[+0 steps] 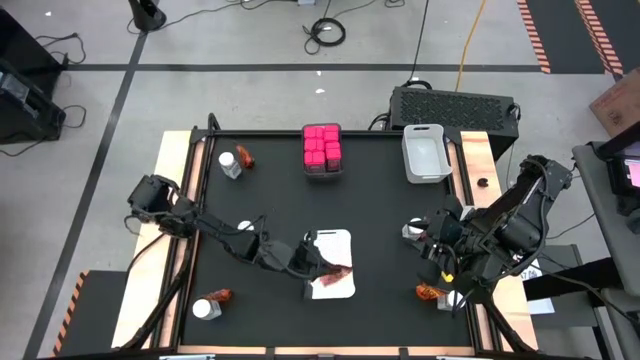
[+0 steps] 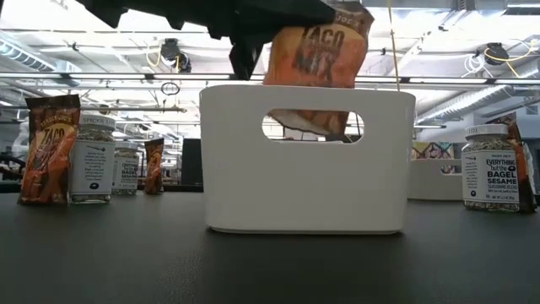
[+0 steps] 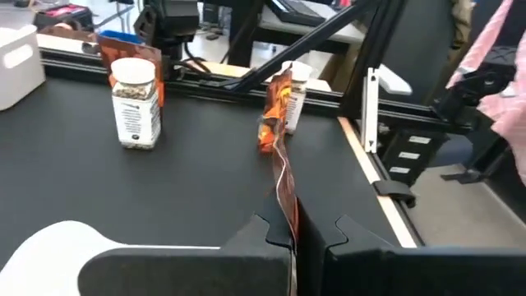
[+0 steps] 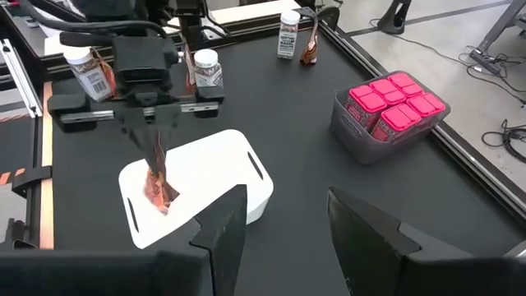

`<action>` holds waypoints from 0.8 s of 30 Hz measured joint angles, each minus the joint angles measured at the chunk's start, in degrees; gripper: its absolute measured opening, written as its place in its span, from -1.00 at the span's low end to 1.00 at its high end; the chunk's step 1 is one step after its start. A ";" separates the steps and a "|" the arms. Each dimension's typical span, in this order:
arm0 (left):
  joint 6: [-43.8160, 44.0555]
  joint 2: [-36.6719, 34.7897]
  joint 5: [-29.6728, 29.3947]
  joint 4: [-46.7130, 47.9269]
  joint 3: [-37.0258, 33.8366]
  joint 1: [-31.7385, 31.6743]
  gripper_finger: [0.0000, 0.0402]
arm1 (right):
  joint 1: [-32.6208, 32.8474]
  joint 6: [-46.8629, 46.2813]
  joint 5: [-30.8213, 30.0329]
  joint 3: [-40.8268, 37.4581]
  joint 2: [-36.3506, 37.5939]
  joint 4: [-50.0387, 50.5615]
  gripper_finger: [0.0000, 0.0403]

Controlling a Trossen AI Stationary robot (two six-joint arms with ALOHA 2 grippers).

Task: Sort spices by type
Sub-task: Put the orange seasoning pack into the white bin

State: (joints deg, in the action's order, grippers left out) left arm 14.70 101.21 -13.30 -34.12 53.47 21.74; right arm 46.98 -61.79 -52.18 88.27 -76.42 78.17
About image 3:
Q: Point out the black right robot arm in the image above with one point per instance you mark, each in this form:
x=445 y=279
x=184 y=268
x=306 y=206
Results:
x=176 y=20

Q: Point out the light grey plastic bin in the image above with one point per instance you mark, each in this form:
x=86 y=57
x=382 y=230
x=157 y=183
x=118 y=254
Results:
x=20 y=82

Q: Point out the person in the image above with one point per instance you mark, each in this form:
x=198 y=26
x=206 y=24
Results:
x=505 y=111

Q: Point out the white plastic bin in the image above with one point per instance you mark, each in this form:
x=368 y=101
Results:
x=41 y=263

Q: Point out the black keyboard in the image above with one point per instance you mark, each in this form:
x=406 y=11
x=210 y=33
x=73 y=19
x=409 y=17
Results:
x=296 y=10

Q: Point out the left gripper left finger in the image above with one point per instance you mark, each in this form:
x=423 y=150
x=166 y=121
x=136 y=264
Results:
x=185 y=271

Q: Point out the black box with white labels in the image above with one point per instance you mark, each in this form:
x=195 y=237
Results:
x=415 y=164

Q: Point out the blue plastic bin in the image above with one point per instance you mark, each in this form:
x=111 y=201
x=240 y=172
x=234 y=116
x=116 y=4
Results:
x=121 y=38

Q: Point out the white frame bracket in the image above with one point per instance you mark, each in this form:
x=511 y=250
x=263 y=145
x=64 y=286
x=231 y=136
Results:
x=370 y=115

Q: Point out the white cap seasoning jar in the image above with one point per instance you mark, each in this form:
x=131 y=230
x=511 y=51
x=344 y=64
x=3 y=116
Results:
x=301 y=82
x=135 y=119

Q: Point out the orange taco seasoning packet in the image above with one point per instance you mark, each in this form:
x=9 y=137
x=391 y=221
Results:
x=123 y=49
x=287 y=197
x=275 y=111

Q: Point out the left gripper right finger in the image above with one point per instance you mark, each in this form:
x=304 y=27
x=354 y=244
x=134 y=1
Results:
x=411 y=271

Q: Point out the black case with red tools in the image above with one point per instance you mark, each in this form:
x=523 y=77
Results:
x=61 y=12

